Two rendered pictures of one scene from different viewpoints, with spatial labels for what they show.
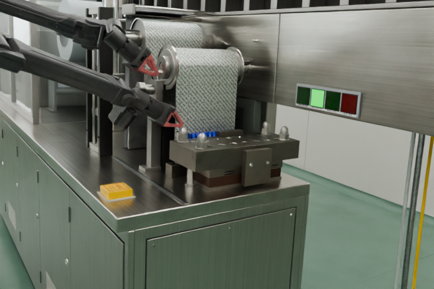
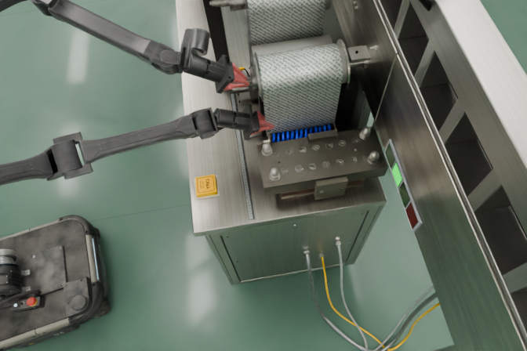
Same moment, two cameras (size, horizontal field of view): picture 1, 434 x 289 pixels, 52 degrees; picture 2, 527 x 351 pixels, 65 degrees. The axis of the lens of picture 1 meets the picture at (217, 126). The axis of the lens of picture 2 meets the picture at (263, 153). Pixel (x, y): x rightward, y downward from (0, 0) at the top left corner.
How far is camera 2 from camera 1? 1.17 m
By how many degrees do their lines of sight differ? 54
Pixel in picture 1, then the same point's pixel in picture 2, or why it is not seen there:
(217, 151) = (286, 185)
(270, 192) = (338, 209)
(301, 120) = not seen: outside the picture
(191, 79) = (281, 98)
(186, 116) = (278, 121)
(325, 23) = (421, 129)
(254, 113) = (365, 103)
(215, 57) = (312, 74)
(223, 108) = (321, 110)
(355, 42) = (433, 185)
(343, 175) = not seen: outside the picture
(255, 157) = (327, 187)
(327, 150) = not seen: outside the picture
